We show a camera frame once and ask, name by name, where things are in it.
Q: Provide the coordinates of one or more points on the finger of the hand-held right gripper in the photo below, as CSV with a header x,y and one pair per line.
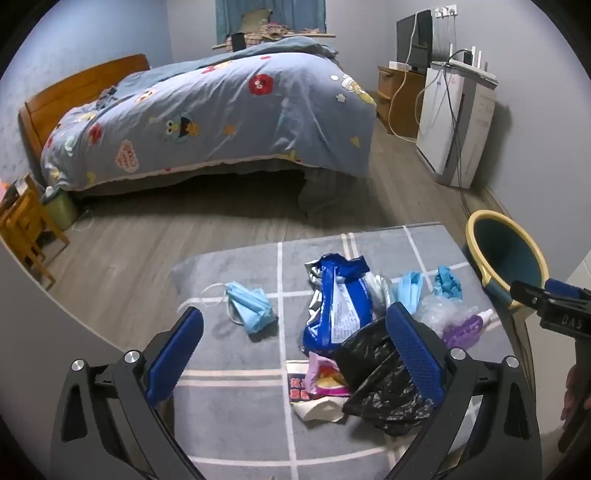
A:
x,y
528,294

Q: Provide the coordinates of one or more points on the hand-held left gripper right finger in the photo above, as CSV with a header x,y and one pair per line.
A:
x,y
415,355

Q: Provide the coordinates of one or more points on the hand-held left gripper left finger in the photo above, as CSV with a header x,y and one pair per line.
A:
x,y
175,355

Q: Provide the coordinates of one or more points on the black plastic bag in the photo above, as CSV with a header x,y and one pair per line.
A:
x,y
374,369

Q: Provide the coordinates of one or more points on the teal bin with yellow rim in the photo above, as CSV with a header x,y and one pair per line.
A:
x,y
503,258

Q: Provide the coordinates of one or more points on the clear plastic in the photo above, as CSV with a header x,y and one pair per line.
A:
x,y
434,314

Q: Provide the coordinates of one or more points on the purple wrapper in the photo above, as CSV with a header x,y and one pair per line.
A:
x,y
461,334

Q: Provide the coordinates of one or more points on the person's right hand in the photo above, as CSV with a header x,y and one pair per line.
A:
x,y
571,392

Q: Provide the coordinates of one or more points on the small white bottle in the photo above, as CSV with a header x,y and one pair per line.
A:
x,y
487,316

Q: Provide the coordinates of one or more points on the white furniture panel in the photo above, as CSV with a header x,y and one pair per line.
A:
x,y
582,277

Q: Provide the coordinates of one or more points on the blue face mask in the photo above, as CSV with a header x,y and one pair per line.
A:
x,y
251,307
410,288

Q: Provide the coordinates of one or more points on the white plastic bag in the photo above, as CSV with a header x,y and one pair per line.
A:
x,y
382,293

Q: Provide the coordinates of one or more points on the grey checked mat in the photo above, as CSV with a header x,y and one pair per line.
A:
x,y
231,401

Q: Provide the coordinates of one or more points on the teal glove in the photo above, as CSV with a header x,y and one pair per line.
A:
x,y
448,281

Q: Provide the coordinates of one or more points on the blue snack bag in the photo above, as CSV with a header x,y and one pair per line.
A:
x,y
341,309

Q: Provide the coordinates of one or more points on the pink wrapper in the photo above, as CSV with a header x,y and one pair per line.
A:
x,y
323,376

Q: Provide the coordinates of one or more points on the white paper bag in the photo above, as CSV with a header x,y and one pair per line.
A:
x,y
318,408

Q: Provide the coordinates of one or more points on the red and black printed packet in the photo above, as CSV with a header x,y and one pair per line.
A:
x,y
298,385

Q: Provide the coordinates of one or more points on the green bin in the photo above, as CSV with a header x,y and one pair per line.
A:
x,y
60,212

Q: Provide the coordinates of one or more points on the white air purifier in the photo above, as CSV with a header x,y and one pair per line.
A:
x,y
438,120

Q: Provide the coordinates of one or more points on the wooden stool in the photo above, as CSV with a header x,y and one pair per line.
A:
x,y
27,217

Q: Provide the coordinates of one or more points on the white router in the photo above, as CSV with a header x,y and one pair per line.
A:
x,y
471,69

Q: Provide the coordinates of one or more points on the wooden cabinet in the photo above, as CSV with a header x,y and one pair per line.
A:
x,y
401,92

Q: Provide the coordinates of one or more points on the bed with blue duvet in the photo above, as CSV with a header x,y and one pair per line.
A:
x,y
207,101

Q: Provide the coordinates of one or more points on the wooden bed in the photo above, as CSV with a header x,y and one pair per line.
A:
x,y
51,115

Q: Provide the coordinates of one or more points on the black monitor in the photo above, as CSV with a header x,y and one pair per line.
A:
x,y
406,37

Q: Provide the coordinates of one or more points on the pile of clothes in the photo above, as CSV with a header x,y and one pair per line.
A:
x,y
268,30

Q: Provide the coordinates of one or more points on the blue curtain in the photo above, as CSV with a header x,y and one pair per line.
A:
x,y
295,14

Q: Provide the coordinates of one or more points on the white wall power strip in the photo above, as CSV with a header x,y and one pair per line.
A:
x,y
445,10

